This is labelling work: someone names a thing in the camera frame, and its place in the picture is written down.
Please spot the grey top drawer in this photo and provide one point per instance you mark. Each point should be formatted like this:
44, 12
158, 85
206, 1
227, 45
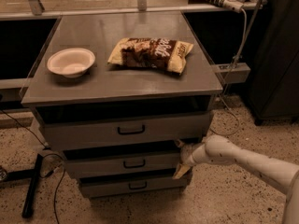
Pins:
122, 129

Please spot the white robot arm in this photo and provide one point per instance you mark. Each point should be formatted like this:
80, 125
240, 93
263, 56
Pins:
218, 150

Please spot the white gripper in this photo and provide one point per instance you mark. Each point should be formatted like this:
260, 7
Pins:
188, 156

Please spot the dark cabinet at right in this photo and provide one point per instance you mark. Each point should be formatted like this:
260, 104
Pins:
272, 91

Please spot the black metal floor stand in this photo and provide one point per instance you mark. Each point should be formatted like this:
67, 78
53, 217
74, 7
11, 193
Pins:
31, 174

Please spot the grey drawer cabinet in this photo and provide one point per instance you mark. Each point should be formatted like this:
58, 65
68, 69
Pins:
108, 89

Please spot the white bowl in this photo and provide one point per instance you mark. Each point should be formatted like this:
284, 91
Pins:
71, 63

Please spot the grey bottom drawer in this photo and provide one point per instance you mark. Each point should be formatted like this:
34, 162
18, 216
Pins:
107, 185

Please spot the grey drawer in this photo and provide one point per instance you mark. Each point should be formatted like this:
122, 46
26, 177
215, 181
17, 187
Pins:
123, 159
107, 185
122, 129

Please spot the brown yellow chip bag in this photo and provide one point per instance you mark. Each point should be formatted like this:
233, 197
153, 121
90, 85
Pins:
157, 53

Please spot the metal rail frame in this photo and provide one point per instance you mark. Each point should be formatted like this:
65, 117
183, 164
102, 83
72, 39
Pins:
93, 3

